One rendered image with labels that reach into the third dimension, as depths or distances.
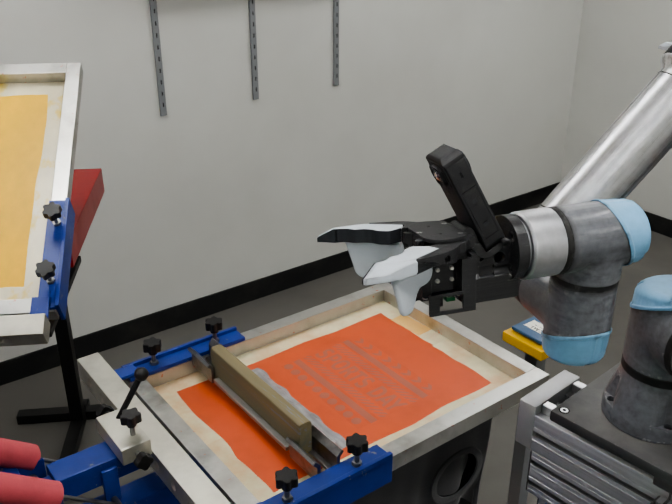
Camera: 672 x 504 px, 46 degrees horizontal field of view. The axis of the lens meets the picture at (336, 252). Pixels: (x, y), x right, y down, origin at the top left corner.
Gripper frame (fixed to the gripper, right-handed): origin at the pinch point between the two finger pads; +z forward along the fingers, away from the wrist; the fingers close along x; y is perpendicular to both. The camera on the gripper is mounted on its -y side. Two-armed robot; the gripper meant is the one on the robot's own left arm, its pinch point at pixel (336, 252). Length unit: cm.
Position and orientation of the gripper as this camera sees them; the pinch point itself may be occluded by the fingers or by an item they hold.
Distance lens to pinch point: 78.5
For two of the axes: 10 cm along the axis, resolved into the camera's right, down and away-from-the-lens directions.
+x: -3.0, -2.8, 9.1
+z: -9.5, 1.3, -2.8
